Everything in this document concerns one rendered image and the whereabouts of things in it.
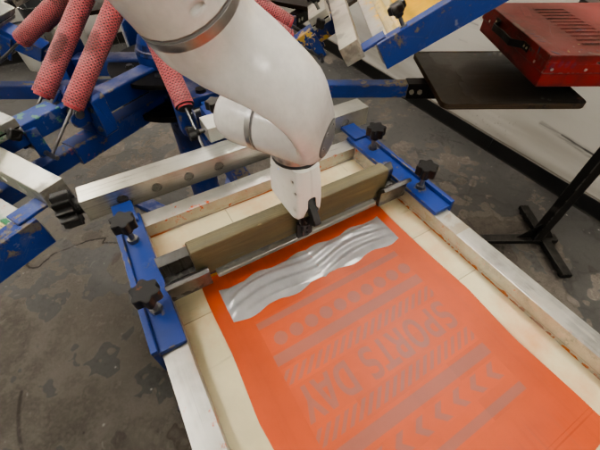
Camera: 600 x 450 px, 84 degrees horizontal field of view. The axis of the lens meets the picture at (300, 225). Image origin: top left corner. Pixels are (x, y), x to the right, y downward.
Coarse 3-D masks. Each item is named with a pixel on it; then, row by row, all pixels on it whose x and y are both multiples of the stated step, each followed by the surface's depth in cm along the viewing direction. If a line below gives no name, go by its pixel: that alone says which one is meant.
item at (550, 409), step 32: (352, 224) 70; (416, 256) 65; (448, 288) 60; (480, 320) 56; (512, 352) 52; (544, 384) 49; (512, 416) 47; (544, 416) 47; (576, 416) 47; (480, 448) 44; (512, 448) 44; (544, 448) 44; (576, 448) 44
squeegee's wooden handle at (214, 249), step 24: (384, 168) 66; (336, 192) 62; (360, 192) 66; (264, 216) 57; (288, 216) 59; (192, 240) 54; (216, 240) 54; (240, 240) 56; (264, 240) 60; (216, 264) 57
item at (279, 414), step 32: (288, 256) 65; (224, 288) 60; (224, 320) 56; (256, 320) 56; (256, 352) 52; (256, 384) 49; (256, 416) 47; (288, 416) 47; (288, 448) 44; (320, 448) 44
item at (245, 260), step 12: (360, 204) 68; (372, 204) 69; (336, 216) 66; (348, 216) 67; (312, 228) 64; (324, 228) 65; (288, 240) 62; (264, 252) 60; (228, 264) 59; (240, 264) 59
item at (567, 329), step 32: (224, 192) 71; (256, 192) 75; (160, 224) 67; (448, 224) 65; (480, 256) 60; (512, 288) 57; (544, 288) 56; (544, 320) 54; (576, 320) 52; (192, 352) 50; (576, 352) 51; (192, 384) 46; (192, 416) 43; (192, 448) 41; (224, 448) 41
